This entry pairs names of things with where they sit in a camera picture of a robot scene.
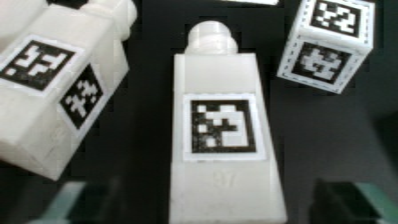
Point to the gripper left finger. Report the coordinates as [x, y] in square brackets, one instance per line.
[86, 204]

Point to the white chair leg right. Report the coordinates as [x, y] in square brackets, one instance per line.
[329, 43]

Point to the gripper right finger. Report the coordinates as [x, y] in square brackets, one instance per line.
[352, 203]

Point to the white chair leg with tag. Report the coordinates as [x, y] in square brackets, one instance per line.
[226, 189]

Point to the white chair leg left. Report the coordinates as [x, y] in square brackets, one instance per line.
[63, 67]

